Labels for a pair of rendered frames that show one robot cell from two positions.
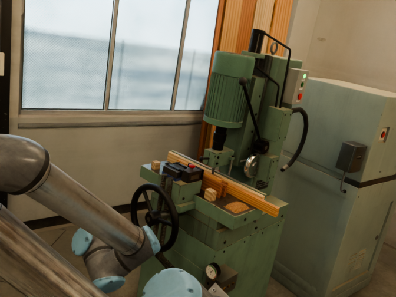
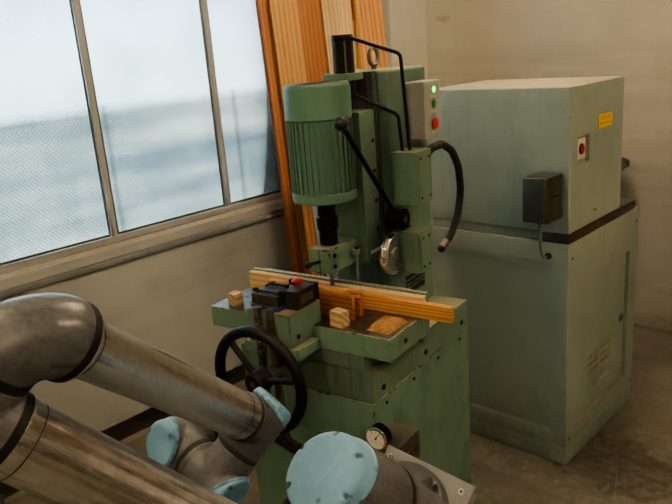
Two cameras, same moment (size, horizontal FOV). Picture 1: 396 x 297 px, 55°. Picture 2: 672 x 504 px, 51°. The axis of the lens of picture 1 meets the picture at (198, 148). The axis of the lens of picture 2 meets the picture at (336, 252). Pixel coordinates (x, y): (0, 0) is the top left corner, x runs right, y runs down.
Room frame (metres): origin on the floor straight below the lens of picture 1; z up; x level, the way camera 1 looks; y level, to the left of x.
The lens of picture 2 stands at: (-0.19, 0.05, 1.59)
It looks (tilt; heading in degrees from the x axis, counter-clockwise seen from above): 16 degrees down; 355
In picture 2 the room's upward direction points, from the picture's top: 5 degrees counter-clockwise
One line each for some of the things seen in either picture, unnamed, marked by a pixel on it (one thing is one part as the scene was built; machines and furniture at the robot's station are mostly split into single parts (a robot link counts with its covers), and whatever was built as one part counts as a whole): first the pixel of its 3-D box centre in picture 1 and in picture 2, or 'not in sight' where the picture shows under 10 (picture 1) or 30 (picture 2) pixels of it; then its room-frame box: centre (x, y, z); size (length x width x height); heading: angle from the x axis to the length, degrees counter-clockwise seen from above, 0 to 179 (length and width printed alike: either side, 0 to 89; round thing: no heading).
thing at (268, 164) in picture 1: (265, 166); (412, 249); (1.70, -0.33, 1.02); 0.09 x 0.07 x 0.12; 50
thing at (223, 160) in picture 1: (218, 158); (334, 257); (1.68, -0.10, 1.03); 0.14 x 0.07 x 0.09; 140
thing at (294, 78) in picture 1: (295, 86); (423, 109); (1.82, -0.40, 1.40); 0.10 x 0.06 x 0.16; 140
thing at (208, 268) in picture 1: (213, 272); (379, 438); (1.34, -0.15, 0.65); 0.06 x 0.04 x 0.08; 50
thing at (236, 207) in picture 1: (237, 205); (386, 322); (1.45, -0.20, 0.91); 0.10 x 0.07 x 0.02; 140
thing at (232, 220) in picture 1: (190, 191); (305, 324); (1.60, 0.00, 0.87); 0.61 x 0.30 x 0.06; 50
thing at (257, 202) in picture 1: (222, 185); (353, 298); (1.62, -0.14, 0.92); 0.60 x 0.02 x 0.04; 50
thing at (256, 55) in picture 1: (255, 49); (344, 67); (1.77, -0.18, 1.54); 0.08 x 0.08 x 0.17; 50
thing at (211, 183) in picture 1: (200, 180); (316, 301); (1.60, -0.03, 0.93); 0.25 x 0.01 x 0.07; 50
